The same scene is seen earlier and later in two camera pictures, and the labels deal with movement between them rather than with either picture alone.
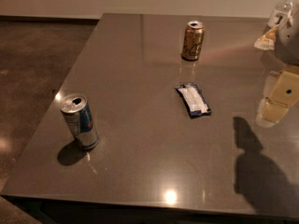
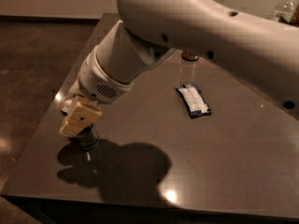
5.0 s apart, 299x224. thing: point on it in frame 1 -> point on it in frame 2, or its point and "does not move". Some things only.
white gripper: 288,46 -> 97,82
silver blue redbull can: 77,112 does not move
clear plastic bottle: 283,8 does not move
